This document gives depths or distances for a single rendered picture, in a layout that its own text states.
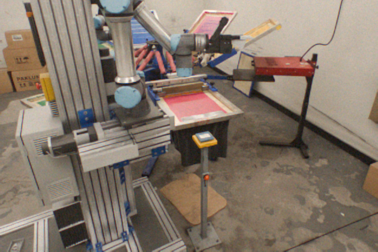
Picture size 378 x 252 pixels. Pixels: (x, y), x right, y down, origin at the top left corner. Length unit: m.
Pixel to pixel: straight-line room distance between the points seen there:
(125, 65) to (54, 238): 1.56
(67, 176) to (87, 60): 0.66
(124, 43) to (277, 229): 1.99
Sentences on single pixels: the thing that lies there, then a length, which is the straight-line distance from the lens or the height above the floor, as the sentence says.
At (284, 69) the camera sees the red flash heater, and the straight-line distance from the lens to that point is 2.87.
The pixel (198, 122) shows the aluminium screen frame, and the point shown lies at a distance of 1.87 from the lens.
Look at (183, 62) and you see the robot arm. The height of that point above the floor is 1.57.
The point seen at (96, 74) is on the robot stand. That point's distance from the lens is 1.46.
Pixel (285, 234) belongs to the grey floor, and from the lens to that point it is 2.51.
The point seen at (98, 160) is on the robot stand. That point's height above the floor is 1.14.
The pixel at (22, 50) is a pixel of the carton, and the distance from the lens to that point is 6.00.
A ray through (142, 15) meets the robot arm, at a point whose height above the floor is 1.77.
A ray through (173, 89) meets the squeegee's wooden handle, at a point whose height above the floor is 1.03.
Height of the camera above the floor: 1.88
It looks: 25 degrees down
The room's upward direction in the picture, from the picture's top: 1 degrees counter-clockwise
